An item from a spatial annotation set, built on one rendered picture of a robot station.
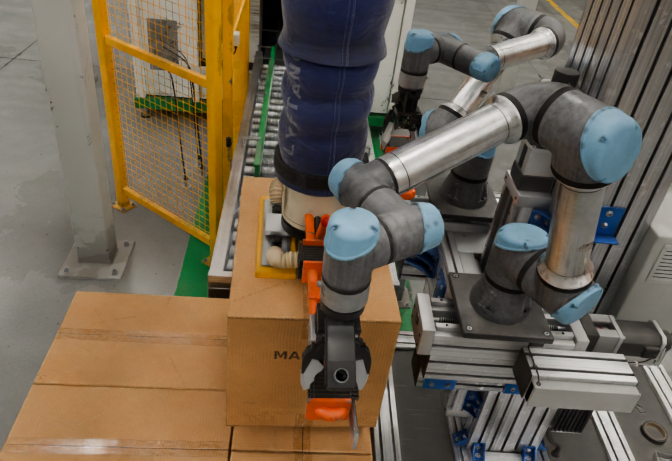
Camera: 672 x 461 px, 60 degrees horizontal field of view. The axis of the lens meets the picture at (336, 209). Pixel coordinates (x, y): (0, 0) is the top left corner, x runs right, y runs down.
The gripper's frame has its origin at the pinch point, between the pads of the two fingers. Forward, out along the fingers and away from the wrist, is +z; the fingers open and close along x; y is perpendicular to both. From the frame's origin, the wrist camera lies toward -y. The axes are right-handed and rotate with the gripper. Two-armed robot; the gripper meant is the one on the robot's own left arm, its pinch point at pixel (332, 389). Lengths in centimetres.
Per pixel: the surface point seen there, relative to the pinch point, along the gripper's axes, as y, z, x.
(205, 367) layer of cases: 58, 67, 31
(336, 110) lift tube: 51, -28, -1
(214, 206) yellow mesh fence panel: 169, 87, 41
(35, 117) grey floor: 321, 126, 182
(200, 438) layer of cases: 33, 67, 29
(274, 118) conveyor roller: 235, 72, 14
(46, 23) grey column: 168, 1, 102
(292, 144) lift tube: 53, -17, 8
